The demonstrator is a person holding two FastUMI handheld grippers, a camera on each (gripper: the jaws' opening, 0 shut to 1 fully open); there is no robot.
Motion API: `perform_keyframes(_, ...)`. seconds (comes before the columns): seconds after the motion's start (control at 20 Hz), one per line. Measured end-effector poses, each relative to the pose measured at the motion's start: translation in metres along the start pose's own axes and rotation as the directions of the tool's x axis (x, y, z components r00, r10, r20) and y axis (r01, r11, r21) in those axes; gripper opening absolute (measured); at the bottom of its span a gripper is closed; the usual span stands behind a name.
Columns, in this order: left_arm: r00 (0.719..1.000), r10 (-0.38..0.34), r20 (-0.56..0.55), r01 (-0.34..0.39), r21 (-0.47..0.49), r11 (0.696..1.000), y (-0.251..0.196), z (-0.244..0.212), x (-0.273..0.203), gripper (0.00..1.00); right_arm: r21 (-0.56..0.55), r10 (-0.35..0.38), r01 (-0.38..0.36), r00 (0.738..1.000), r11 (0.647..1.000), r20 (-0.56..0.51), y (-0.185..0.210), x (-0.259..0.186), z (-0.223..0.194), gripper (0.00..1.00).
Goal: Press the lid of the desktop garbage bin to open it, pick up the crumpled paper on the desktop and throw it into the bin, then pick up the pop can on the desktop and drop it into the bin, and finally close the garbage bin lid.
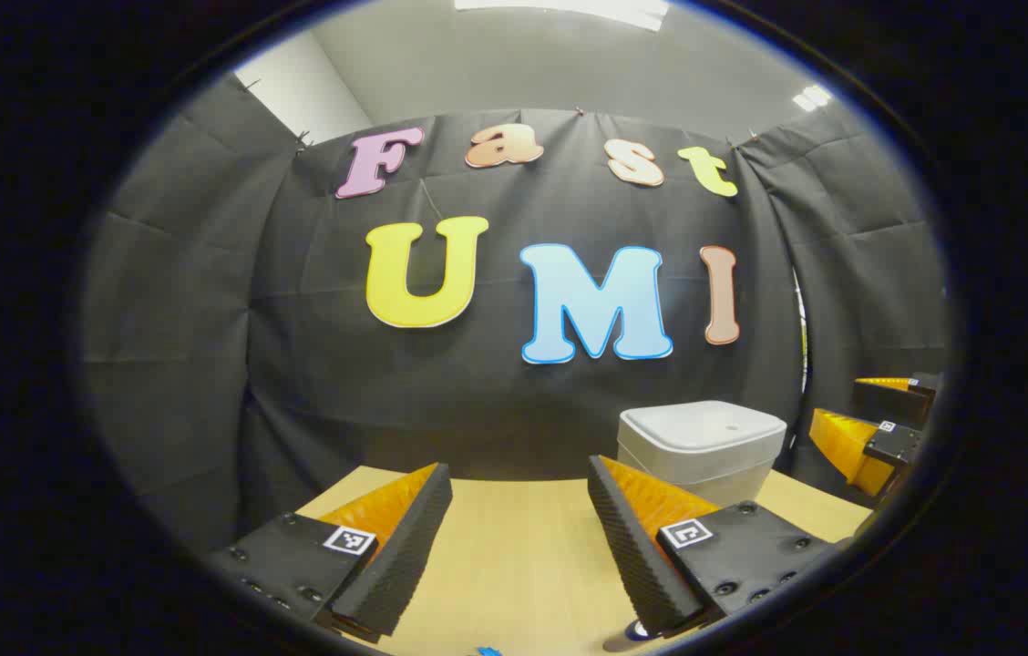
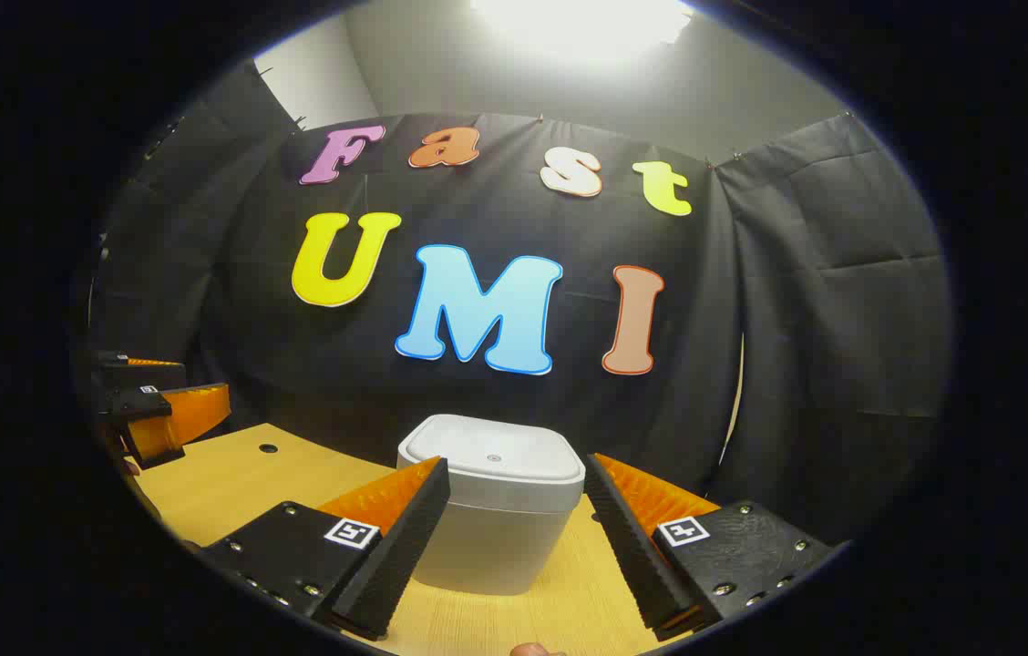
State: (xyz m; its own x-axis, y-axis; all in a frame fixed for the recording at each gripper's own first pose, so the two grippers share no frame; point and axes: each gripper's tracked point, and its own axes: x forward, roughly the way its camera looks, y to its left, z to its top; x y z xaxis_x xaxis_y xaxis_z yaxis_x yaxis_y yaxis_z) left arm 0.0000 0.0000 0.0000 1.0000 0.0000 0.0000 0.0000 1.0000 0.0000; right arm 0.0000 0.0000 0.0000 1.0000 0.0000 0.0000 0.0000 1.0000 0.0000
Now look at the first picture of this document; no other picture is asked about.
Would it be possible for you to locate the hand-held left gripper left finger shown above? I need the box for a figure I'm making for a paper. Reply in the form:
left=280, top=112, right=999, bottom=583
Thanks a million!
left=204, top=462, right=454, bottom=643

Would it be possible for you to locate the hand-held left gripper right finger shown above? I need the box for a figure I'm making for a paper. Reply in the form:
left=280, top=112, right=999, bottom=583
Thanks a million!
left=587, top=454, right=843, bottom=639

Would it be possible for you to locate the wooden desktop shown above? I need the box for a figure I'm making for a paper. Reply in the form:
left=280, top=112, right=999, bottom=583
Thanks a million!
left=295, top=465, right=875, bottom=656

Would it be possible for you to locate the blue pop can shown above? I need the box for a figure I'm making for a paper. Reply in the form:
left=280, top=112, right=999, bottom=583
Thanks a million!
left=605, top=618, right=659, bottom=653

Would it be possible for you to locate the black backdrop cloth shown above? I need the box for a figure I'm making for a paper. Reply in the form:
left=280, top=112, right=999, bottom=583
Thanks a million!
left=81, top=73, right=951, bottom=557

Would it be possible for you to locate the white desktop garbage bin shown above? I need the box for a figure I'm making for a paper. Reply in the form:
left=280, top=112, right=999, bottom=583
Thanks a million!
left=616, top=401, right=788, bottom=509

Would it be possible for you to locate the long ceiling light panel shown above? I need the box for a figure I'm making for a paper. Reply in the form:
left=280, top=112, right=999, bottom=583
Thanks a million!
left=455, top=0, right=672, bottom=32

